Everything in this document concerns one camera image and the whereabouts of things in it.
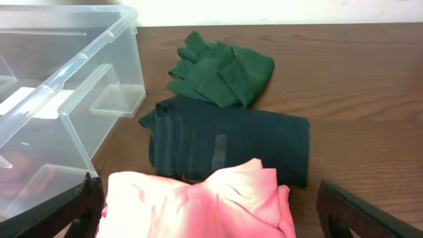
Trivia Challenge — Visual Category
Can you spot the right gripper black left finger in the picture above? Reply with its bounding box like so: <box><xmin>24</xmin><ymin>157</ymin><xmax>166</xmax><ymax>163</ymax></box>
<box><xmin>1</xmin><ymin>173</ymin><xmax>104</xmax><ymax>238</ymax></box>

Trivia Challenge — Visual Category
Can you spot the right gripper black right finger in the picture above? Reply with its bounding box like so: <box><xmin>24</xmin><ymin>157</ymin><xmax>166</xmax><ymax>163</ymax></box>
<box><xmin>316</xmin><ymin>180</ymin><xmax>422</xmax><ymax>238</ymax></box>

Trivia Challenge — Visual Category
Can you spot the pink shirt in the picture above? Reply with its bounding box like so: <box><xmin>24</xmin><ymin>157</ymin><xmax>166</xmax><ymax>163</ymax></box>
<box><xmin>97</xmin><ymin>159</ymin><xmax>296</xmax><ymax>238</ymax></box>

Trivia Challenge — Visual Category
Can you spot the dark teal garment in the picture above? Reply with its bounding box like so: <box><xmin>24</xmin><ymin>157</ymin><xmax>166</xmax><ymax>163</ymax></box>
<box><xmin>139</xmin><ymin>96</ymin><xmax>310</xmax><ymax>188</ymax></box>

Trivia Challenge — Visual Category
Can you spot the green garment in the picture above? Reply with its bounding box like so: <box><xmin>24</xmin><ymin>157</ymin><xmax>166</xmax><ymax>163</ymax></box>
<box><xmin>167</xmin><ymin>31</ymin><xmax>275</xmax><ymax>108</ymax></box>

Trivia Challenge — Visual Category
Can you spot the clear plastic storage bin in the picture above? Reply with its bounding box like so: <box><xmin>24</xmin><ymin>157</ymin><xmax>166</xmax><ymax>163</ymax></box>
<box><xmin>1</xmin><ymin>5</ymin><xmax>146</xmax><ymax>220</ymax></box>

